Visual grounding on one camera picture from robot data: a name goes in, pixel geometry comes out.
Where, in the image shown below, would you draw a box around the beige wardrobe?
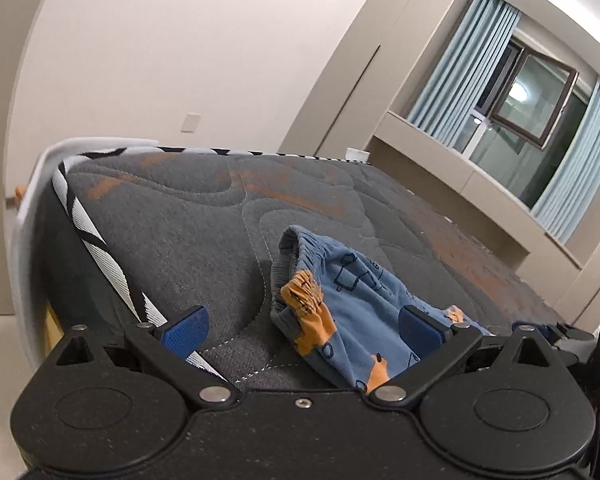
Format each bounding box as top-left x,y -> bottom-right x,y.
570,247 -> 600,333
278,0 -> 477,157

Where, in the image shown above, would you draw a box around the beige window bench cabinet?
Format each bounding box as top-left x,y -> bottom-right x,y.
367,110 -> 587,282

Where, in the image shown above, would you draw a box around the light blue curtain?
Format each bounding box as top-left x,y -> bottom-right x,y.
409,0 -> 523,150
531,77 -> 600,247

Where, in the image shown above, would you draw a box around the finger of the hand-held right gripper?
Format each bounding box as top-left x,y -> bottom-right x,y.
511,320 -> 598,369

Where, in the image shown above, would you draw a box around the grey quilted mattress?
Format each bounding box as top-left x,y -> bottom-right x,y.
32,146 -> 581,397

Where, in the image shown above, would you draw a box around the blue pants with orange print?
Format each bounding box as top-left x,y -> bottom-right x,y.
270,225 -> 492,394

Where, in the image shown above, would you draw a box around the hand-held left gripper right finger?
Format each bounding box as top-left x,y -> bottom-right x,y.
368,304 -> 563,408

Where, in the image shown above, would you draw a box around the wooden bed frame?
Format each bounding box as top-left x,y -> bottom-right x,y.
45,305 -> 66,348

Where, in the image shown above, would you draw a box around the dark framed window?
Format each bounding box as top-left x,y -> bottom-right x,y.
469,37 -> 600,211

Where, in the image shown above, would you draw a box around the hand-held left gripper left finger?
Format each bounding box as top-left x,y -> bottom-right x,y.
50,304 -> 241,412

